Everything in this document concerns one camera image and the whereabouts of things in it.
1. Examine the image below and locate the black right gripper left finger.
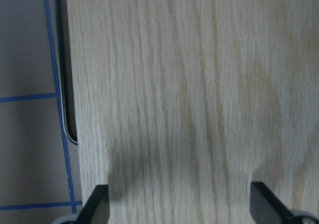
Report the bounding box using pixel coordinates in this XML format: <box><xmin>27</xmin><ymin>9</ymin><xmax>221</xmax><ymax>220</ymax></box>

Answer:
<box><xmin>75</xmin><ymin>184</ymin><xmax>110</xmax><ymax>224</ymax></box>

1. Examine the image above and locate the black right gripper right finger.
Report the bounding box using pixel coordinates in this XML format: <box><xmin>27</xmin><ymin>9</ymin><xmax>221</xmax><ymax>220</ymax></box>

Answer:
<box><xmin>250</xmin><ymin>182</ymin><xmax>301</xmax><ymax>224</ymax></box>

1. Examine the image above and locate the light wooden drawer cabinet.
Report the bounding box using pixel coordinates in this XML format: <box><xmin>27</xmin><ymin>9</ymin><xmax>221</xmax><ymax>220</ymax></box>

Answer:
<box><xmin>67</xmin><ymin>0</ymin><xmax>319</xmax><ymax>224</ymax></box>

